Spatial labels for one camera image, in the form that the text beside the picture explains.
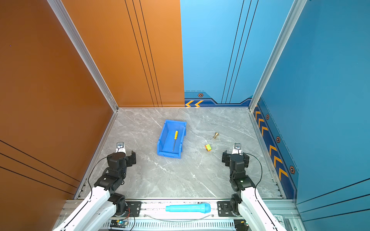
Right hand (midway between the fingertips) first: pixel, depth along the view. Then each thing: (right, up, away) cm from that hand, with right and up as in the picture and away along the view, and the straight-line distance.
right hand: (233, 152), depth 84 cm
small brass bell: (-7, +9, +18) cm, 21 cm away
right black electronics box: (0, -33, -13) cm, 36 cm away
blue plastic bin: (-42, +3, +15) cm, 44 cm away
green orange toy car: (-14, +1, +10) cm, 17 cm away
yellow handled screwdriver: (-36, +6, +15) cm, 39 cm away
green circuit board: (-61, -33, -13) cm, 71 cm away
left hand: (-64, +1, -2) cm, 64 cm away
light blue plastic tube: (-19, -25, -13) cm, 34 cm away
